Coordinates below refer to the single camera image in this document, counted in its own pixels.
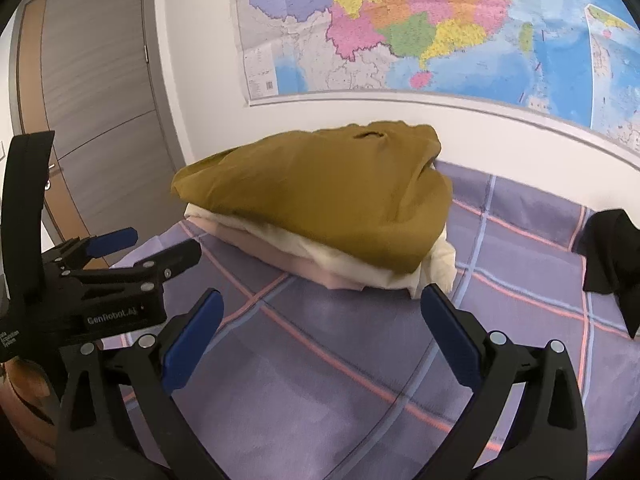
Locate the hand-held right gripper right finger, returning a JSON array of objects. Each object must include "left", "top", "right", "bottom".
[{"left": 420, "top": 283, "right": 588, "bottom": 480}]

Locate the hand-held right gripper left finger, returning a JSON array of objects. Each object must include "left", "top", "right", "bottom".
[{"left": 55, "top": 287, "right": 231, "bottom": 480}]

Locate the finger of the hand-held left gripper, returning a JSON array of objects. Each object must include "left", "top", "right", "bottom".
[
  {"left": 60, "top": 237, "right": 202, "bottom": 296},
  {"left": 40, "top": 226, "right": 139, "bottom": 276}
]

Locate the olive brown garment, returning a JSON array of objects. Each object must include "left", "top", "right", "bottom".
[{"left": 171, "top": 120, "right": 454, "bottom": 276}]

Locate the person's left hand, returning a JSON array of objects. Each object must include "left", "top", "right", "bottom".
[{"left": 0, "top": 355, "right": 63, "bottom": 461}]

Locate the cream garment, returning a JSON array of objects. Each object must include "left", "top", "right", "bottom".
[{"left": 184, "top": 202, "right": 457, "bottom": 301}]

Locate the purple plaid bed sheet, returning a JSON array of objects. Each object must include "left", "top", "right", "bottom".
[{"left": 100, "top": 160, "right": 640, "bottom": 480}]

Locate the pink garment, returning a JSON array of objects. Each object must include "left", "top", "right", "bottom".
[{"left": 200, "top": 220, "right": 366, "bottom": 292}]

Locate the grey door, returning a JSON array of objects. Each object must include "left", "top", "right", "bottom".
[{"left": 7, "top": 0, "right": 188, "bottom": 271}]

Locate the black garment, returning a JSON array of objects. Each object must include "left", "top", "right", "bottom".
[{"left": 575, "top": 208, "right": 640, "bottom": 339}]

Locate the colourful wall map poster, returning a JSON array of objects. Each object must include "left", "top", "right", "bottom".
[{"left": 231, "top": 0, "right": 640, "bottom": 171}]

